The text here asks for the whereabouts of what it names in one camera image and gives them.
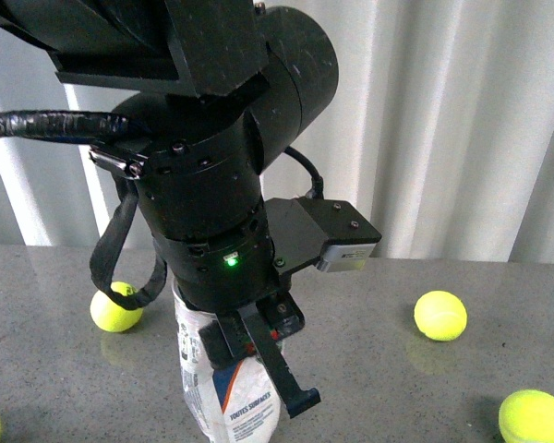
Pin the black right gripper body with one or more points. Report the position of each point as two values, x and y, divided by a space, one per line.
229 271

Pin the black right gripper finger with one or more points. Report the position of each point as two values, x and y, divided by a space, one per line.
295 399

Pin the clear plastic tennis ball can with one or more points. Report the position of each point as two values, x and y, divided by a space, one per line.
235 404

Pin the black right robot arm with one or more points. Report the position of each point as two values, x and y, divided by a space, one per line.
220 90

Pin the far Wilson tennis ball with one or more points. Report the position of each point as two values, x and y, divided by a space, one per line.
111 317

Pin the right edge tennis ball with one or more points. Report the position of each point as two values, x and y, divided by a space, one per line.
440 316

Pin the Roland Garros tennis ball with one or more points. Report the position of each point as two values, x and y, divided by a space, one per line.
527 415

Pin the white pleated curtain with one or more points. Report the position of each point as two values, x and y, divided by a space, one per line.
441 132

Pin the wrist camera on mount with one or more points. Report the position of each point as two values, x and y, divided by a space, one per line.
331 235

